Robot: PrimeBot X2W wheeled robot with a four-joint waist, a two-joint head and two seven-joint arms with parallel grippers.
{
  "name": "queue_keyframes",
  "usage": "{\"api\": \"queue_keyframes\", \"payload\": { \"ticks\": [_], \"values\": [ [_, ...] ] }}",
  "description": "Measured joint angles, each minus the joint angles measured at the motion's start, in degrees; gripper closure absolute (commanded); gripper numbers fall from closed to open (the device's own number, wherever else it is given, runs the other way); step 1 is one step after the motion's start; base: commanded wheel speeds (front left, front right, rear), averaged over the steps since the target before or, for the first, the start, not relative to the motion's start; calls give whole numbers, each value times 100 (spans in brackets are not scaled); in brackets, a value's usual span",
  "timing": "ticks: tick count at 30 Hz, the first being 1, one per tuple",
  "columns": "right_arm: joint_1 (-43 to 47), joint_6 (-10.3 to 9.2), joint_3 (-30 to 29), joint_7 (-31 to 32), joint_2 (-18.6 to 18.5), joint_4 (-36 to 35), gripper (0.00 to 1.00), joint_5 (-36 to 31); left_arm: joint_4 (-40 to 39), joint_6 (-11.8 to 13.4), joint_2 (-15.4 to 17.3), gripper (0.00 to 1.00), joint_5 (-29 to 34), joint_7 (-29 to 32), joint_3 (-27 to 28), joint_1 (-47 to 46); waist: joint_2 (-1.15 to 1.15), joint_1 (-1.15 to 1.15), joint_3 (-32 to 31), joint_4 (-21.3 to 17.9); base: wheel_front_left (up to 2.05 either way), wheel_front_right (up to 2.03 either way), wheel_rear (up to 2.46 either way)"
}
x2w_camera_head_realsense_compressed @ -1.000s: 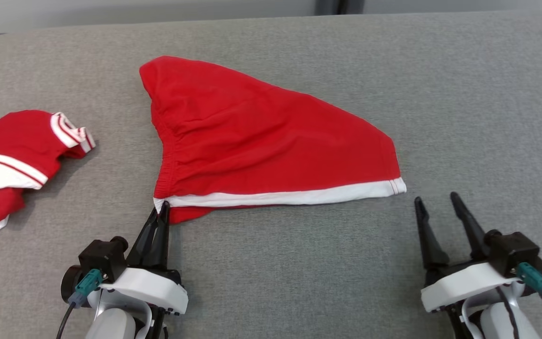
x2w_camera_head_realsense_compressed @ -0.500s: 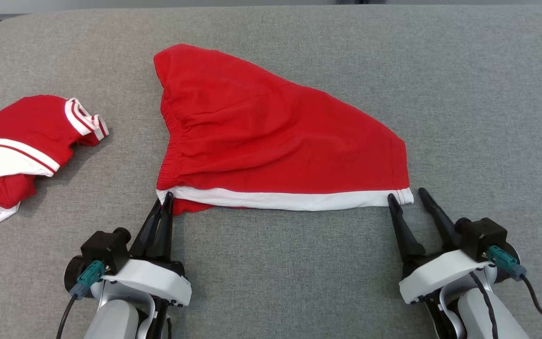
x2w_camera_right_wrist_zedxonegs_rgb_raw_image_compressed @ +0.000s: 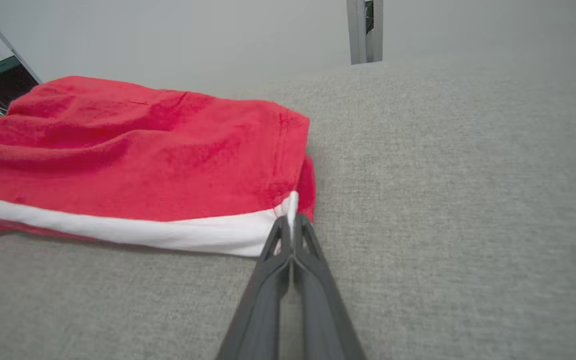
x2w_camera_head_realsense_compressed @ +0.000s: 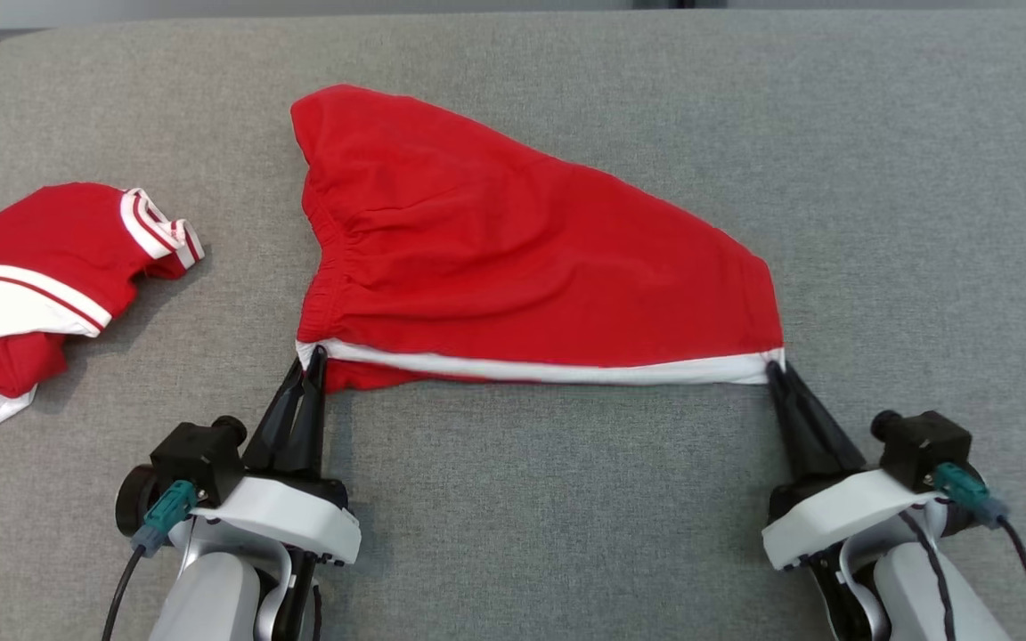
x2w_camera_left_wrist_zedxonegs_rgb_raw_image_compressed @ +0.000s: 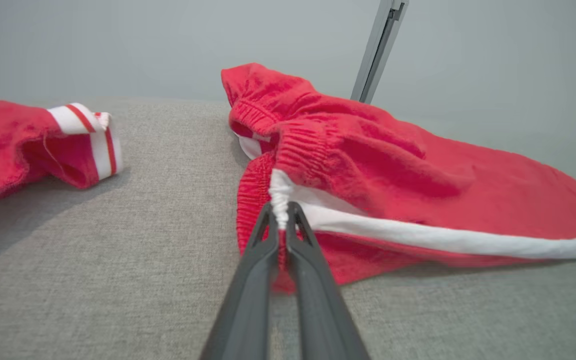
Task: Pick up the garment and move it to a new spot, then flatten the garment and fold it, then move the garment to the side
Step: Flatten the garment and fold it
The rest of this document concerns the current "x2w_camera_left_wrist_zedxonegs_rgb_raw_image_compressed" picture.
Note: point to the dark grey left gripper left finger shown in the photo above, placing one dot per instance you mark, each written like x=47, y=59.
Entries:
x=245, y=305

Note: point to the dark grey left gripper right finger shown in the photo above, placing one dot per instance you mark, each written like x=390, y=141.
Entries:
x=318, y=310

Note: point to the red shorts with white stripe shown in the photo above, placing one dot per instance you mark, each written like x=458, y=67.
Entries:
x=418, y=175

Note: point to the red shirt with striped trim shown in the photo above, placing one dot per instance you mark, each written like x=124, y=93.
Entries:
x=3, y=140

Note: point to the grey partition post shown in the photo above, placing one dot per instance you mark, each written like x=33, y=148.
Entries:
x=378, y=45

